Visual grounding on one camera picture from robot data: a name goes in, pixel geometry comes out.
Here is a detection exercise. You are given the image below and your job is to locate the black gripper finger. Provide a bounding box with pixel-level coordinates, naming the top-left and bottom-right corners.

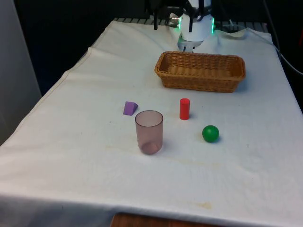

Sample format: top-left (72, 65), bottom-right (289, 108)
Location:
top-left (184, 0), bottom-right (205, 33)
top-left (144, 0), bottom-right (167, 31)

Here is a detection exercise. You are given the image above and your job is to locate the purple triangular block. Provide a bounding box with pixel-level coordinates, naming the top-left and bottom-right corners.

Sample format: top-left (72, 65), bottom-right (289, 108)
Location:
top-left (123, 101), bottom-right (139, 116)

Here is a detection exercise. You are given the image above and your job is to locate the brown wicker basket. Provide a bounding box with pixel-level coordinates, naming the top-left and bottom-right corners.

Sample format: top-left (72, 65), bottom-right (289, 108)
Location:
top-left (154, 51), bottom-right (247, 93)

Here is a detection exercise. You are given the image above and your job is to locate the red cylinder block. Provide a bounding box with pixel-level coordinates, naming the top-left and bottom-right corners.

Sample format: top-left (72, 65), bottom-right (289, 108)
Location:
top-left (179, 98), bottom-right (191, 121)

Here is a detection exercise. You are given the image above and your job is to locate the green ball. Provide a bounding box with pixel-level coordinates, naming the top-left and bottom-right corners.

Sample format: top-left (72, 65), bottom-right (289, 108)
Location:
top-left (202, 125), bottom-right (220, 143)

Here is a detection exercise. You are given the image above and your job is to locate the see-through pink cup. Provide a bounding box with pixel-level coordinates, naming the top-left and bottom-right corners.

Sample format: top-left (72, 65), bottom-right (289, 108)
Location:
top-left (134, 110), bottom-right (164, 156)

